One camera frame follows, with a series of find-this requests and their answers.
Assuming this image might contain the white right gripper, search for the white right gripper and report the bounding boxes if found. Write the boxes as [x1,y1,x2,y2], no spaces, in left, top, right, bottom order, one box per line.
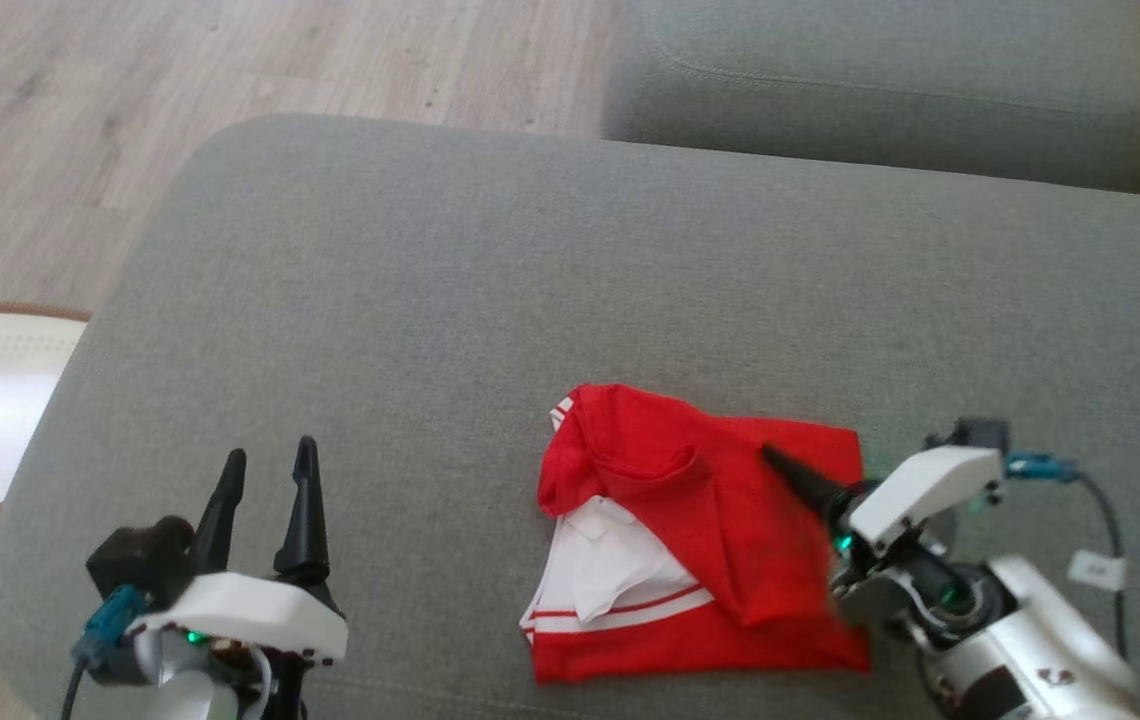
[760,445,1003,621]

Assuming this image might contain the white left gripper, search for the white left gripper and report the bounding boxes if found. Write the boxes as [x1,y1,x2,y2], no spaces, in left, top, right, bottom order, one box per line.
[130,435,349,720]

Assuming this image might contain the red Bulls 23 jersey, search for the red Bulls 23 jersey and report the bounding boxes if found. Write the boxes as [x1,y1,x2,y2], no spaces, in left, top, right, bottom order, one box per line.
[520,383,873,686]

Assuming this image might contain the yellow and grey sofa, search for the yellow and grey sofa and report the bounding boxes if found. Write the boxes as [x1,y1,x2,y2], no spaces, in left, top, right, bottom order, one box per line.
[0,113,1140,720]

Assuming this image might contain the grey sofa seat cushion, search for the grey sofa seat cushion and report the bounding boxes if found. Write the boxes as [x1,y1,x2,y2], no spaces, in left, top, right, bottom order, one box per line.
[602,0,1140,196]

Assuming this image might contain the blue left camera connector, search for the blue left camera connector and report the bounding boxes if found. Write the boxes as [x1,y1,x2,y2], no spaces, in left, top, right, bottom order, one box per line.
[70,585,146,671]

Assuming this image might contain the blue camera connector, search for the blue camera connector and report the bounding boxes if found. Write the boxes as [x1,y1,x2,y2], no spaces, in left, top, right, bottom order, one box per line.
[1005,452,1079,484]
[70,585,146,671]

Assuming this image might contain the blue right camera connector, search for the blue right camera connector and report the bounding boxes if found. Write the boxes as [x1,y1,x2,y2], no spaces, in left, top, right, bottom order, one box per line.
[1005,452,1079,484]

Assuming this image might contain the white right cable tag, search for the white right cable tag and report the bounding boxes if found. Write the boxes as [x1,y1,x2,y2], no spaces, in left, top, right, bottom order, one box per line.
[1068,550,1128,592]

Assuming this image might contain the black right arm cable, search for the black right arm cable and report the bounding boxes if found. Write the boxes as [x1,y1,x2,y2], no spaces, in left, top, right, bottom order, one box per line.
[1075,470,1129,661]

